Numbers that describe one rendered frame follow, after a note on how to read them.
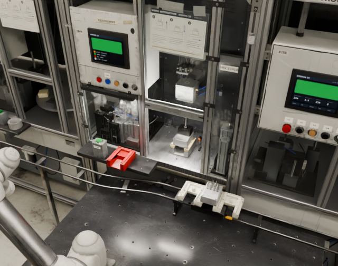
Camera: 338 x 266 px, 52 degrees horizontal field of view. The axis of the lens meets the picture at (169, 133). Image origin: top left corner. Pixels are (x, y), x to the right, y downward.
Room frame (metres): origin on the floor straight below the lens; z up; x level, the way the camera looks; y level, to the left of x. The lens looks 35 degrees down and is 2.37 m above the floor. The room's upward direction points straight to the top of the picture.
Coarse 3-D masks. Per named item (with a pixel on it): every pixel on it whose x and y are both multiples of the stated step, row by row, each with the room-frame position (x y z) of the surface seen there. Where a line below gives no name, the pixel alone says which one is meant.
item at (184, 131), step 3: (186, 120) 1.90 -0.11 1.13; (186, 123) 1.90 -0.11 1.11; (180, 126) 1.92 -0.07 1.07; (183, 126) 1.92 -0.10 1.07; (186, 126) 1.91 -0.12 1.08; (189, 126) 1.92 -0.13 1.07; (192, 126) 1.92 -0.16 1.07; (180, 129) 1.89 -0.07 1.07; (183, 129) 1.89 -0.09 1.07; (186, 129) 1.89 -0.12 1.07; (189, 129) 1.89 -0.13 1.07; (192, 129) 1.91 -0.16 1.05; (177, 132) 1.90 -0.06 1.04; (180, 132) 1.89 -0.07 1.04; (183, 132) 1.88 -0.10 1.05; (186, 132) 1.88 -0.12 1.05; (189, 132) 1.87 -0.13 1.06; (186, 135) 1.88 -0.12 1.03; (189, 135) 1.87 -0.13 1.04
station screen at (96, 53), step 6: (90, 36) 1.89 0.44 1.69; (96, 36) 1.87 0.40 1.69; (102, 36) 1.85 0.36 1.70; (108, 36) 1.84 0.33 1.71; (90, 42) 1.89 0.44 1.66; (120, 42) 1.81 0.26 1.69; (96, 54) 1.88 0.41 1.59; (102, 54) 1.86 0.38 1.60; (108, 54) 1.84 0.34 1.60; (114, 54) 1.83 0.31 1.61; (120, 54) 1.81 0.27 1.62; (96, 60) 1.88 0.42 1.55; (102, 60) 1.86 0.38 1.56; (108, 60) 1.84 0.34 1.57; (114, 60) 1.83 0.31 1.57; (120, 60) 1.81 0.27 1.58
